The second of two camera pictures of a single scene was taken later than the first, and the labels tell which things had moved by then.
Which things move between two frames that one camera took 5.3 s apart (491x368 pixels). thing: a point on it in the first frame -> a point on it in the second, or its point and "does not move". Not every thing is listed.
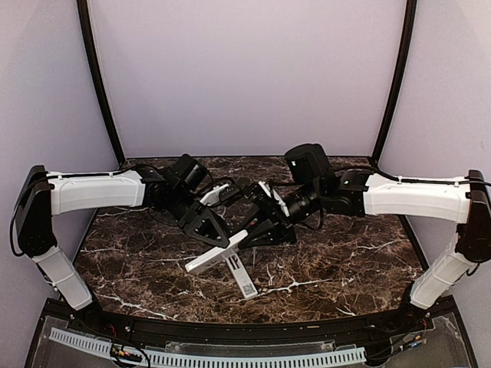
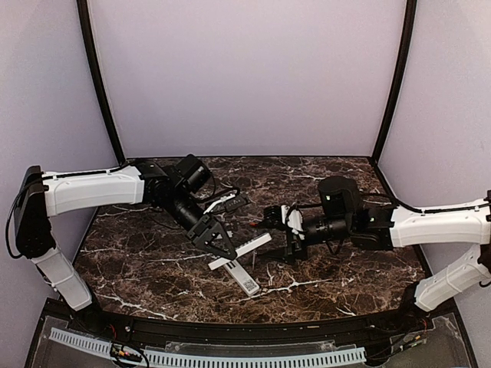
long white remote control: [241, 274] does not move
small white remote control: [215, 254] -> [242, 250]
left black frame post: [86, 24] does not move
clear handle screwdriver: [254, 252] does not move
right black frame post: [408, 31] does not move
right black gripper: [281, 231] -> [287, 254]
